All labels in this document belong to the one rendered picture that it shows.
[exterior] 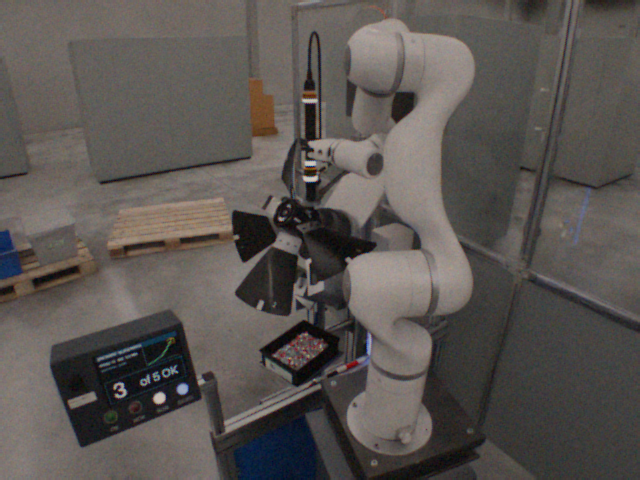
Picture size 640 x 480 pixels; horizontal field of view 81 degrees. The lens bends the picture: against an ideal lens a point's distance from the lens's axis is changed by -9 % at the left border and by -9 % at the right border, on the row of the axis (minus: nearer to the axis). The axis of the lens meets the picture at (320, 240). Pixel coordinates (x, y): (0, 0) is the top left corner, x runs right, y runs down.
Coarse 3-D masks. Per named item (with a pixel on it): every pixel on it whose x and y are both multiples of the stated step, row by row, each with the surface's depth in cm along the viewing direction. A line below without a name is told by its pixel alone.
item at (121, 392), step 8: (128, 376) 77; (104, 384) 75; (112, 384) 75; (120, 384) 76; (128, 384) 77; (112, 392) 76; (120, 392) 76; (128, 392) 77; (112, 400) 76; (120, 400) 77
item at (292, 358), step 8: (304, 336) 142; (312, 336) 142; (288, 344) 138; (304, 344) 137; (312, 344) 138; (320, 344) 137; (328, 344) 138; (288, 352) 134; (296, 352) 134; (304, 352) 134; (312, 352) 134; (280, 360) 130; (288, 360) 131; (296, 360) 130; (304, 360) 130; (296, 368) 127
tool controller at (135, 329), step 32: (160, 320) 84; (64, 352) 74; (96, 352) 73; (128, 352) 77; (160, 352) 80; (64, 384) 71; (96, 384) 74; (160, 384) 81; (192, 384) 85; (96, 416) 74; (128, 416) 78
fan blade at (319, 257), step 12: (324, 228) 141; (312, 240) 136; (324, 240) 135; (336, 240) 135; (348, 240) 134; (360, 240) 134; (312, 252) 131; (324, 252) 130; (336, 252) 129; (348, 252) 129; (312, 264) 128; (324, 264) 127; (336, 264) 126; (324, 276) 124
